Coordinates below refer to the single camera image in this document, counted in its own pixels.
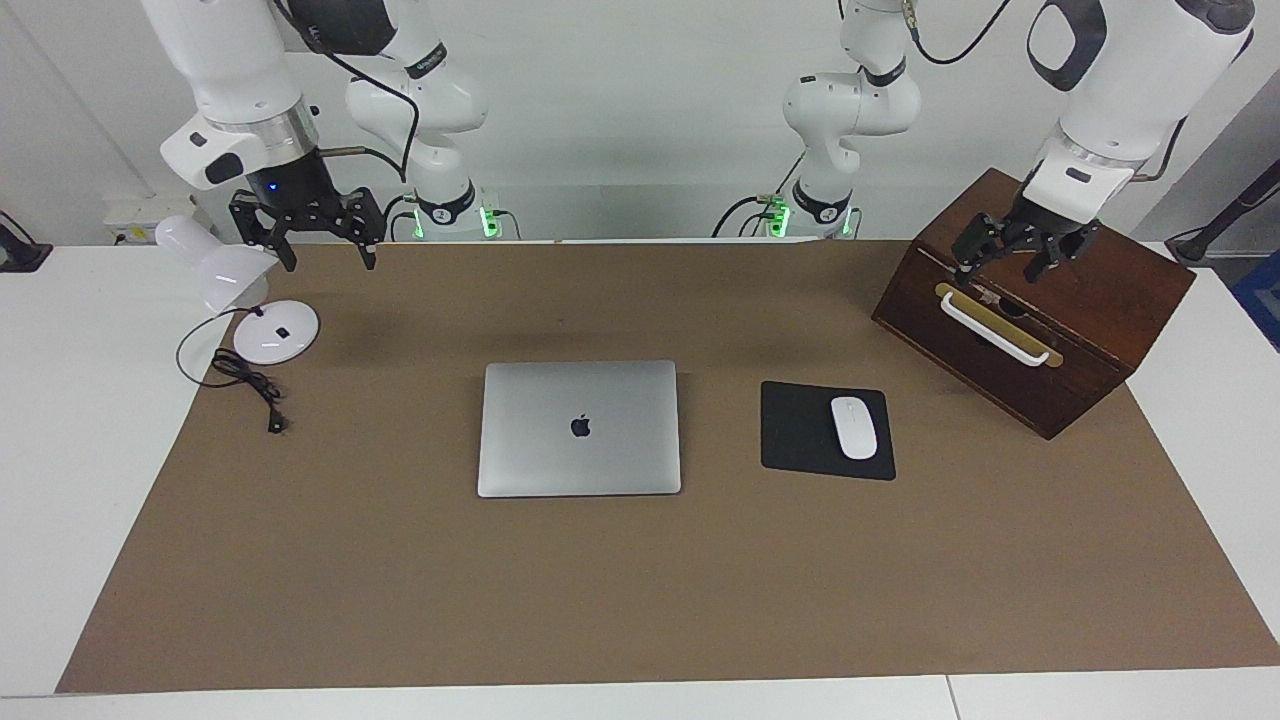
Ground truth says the white computer mouse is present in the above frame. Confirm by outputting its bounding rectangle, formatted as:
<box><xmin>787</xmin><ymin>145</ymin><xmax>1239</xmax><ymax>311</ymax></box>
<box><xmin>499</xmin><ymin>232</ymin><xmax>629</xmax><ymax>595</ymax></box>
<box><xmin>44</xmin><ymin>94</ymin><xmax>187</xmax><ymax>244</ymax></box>
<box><xmin>830</xmin><ymin>396</ymin><xmax>879</xmax><ymax>461</ymax></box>

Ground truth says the brown table mat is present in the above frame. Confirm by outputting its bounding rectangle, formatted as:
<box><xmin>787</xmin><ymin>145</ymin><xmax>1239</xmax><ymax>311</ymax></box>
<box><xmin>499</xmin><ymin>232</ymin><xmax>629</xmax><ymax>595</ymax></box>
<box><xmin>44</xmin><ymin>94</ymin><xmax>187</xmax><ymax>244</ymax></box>
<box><xmin>55</xmin><ymin>240</ymin><xmax>1280</xmax><ymax>694</ymax></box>

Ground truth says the brass handle plate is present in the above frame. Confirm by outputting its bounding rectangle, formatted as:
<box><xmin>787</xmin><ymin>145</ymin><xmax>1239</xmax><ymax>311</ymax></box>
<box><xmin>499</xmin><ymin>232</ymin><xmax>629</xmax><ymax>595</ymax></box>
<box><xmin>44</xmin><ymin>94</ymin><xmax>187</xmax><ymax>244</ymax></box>
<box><xmin>934</xmin><ymin>282</ymin><xmax>1064</xmax><ymax>369</ymax></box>

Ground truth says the black lamp power cable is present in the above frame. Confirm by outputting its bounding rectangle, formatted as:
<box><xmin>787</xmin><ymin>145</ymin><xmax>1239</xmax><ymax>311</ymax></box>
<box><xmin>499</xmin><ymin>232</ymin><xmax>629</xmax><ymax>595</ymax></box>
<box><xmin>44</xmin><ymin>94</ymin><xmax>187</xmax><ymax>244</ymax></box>
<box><xmin>176</xmin><ymin>306</ymin><xmax>291</xmax><ymax>435</ymax></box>

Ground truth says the silver laptop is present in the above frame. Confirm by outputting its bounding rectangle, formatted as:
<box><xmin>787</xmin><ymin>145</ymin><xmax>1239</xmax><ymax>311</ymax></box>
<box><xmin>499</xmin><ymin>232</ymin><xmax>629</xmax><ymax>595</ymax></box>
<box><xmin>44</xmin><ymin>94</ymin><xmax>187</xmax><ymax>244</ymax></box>
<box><xmin>477</xmin><ymin>360</ymin><xmax>683</xmax><ymax>499</ymax></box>

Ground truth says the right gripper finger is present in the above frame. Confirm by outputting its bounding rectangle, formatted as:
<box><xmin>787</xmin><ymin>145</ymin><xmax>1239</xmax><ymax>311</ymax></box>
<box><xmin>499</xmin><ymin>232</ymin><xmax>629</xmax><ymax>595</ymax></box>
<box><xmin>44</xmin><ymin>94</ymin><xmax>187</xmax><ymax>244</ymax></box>
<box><xmin>229</xmin><ymin>195</ymin><xmax>299</xmax><ymax>271</ymax></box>
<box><xmin>335</xmin><ymin>187</ymin><xmax>386</xmax><ymax>269</ymax></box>

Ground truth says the white desk lamp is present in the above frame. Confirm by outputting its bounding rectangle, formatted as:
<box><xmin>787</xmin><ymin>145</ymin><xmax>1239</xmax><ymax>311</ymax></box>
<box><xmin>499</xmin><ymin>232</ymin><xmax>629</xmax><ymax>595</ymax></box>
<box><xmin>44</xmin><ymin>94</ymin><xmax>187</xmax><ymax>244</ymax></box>
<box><xmin>154</xmin><ymin>214</ymin><xmax>321</xmax><ymax>366</ymax></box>

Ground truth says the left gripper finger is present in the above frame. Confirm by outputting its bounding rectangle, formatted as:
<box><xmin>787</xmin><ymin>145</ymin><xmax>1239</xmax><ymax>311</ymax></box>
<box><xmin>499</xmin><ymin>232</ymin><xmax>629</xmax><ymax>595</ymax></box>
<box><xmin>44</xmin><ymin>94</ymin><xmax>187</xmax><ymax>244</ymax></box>
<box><xmin>950</xmin><ymin>213</ymin><xmax>1006</xmax><ymax>286</ymax></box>
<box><xmin>1022</xmin><ymin>240</ymin><xmax>1096</xmax><ymax>284</ymax></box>

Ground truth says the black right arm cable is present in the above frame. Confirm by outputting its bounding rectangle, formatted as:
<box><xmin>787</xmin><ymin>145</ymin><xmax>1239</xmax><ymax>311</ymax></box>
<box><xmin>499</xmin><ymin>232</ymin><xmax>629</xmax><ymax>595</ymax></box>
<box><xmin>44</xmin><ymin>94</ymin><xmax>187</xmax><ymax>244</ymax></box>
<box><xmin>272</xmin><ymin>0</ymin><xmax>421</xmax><ymax>186</ymax></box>

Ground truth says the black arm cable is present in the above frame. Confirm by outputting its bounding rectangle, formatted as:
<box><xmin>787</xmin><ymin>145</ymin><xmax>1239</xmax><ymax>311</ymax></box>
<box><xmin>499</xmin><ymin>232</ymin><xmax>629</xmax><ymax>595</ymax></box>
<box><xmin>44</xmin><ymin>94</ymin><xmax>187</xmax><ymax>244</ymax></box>
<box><xmin>905</xmin><ymin>0</ymin><xmax>1191</xmax><ymax>186</ymax></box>
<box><xmin>272</xmin><ymin>0</ymin><xmax>421</xmax><ymax>186</ymax></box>

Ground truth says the blue bin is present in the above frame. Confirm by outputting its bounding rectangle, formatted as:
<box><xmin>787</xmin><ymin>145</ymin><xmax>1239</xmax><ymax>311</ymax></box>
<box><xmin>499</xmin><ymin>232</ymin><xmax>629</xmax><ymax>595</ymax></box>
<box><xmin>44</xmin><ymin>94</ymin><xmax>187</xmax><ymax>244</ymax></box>
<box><xmin>1232</xmin><ymin>250</ymin><xmax>1280</xmax><ymax>353</ymax></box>

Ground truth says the black base cable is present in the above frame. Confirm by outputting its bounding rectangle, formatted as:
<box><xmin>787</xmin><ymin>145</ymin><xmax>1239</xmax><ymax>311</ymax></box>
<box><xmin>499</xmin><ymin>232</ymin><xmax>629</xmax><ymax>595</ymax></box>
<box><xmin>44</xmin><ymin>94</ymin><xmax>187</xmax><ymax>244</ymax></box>
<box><xmin>712</xmin><ymin>150</ymin><xmax>807</xmax><ymax>239</ymax></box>

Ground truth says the white box handle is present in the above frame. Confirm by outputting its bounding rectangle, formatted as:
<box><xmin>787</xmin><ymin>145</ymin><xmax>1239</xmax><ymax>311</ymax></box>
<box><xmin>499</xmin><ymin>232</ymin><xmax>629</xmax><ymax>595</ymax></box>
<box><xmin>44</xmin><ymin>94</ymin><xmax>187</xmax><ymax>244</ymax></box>
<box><xmin>940</xmin><ymin>290</ymin><xmax>1051</xmax><ymax>369</ymax></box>

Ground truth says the black stand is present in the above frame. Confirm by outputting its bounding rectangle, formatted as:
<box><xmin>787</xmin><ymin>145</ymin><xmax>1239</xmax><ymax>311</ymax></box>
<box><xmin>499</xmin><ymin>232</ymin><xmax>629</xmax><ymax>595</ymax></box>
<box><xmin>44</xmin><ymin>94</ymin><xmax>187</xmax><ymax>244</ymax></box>
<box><xmin>1165</xmin><ymin>160</ymin><xmax>1280</xmax><ymax>266</ymax></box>

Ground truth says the black clamp object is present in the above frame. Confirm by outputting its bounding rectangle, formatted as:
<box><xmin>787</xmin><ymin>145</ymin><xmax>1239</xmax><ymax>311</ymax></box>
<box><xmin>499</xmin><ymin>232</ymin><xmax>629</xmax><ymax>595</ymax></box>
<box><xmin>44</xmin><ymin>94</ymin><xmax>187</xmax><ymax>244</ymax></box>
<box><xmin>0</xmin><ymin>212</ymin><xmax>53</xmax><ymax>273</ymax></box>

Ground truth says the dark wooden box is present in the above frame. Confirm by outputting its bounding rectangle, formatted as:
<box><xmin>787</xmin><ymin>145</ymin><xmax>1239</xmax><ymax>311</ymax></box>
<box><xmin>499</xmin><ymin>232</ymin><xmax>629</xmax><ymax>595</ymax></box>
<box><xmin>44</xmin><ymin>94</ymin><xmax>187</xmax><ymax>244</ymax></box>
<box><xmin>871</xmin><ymin>167</ymin><xmax>1197</xmax><ymax>441</ymax></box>

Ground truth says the black mouse pad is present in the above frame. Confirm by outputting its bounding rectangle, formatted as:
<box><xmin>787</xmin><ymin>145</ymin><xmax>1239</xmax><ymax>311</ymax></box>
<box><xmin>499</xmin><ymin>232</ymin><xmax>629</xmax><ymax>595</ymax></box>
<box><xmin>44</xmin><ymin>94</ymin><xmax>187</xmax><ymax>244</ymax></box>
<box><xmin>760</xmin><ymin>380</ymin><xmax>897</xmax><ymax>482</ymax></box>

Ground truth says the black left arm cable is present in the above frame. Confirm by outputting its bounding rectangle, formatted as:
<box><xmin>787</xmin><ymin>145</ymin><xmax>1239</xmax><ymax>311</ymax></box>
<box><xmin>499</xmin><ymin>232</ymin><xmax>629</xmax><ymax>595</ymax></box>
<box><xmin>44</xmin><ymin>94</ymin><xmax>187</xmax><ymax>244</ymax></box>
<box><xmin>905</xmin><ymin>0</ymin><xmax>1191</xmax><ymax>186</ymax></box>

